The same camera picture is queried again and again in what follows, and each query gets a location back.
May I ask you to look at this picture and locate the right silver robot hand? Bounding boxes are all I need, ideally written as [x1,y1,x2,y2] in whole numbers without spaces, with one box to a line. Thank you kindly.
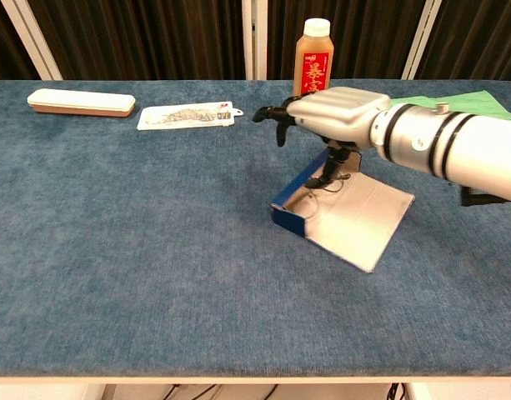
[253,86,392,191]

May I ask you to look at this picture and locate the blue printed cardboard box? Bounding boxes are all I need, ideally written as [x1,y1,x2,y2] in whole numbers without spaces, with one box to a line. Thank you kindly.
[270,147,416,274]

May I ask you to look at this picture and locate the orange juice bottle red label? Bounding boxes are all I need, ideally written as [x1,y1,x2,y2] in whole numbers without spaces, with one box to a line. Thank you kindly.
[293,17,335,98]

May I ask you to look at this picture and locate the dark pleated curtain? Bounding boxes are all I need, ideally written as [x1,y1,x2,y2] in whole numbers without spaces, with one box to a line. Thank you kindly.
[28,0,246,81]
[266,0,427,80]
[415,0,511,82]
[0,0,42,83]

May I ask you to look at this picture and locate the green rubber glove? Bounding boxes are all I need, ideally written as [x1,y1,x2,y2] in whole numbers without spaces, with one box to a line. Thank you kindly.
[390,90,511,123]

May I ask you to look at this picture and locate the white printed card package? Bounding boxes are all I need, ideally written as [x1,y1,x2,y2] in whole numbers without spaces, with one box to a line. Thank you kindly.
[137,101,244,132]

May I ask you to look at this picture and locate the blue table cloth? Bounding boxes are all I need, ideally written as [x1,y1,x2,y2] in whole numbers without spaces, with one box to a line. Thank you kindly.
[0,78,511,378]

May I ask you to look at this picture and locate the white and brown pencil case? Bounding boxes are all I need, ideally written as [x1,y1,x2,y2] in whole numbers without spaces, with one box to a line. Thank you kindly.
[27,87,137,118]

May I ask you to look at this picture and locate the thin metal frame eyeglasses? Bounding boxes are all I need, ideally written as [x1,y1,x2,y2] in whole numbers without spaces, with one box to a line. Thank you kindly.
[295,172,353,220]

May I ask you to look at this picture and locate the white frame post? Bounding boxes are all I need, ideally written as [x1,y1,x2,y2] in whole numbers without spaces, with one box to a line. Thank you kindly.
[0,0,63,81]
[241,0,268,81]
[400,0,443,80]

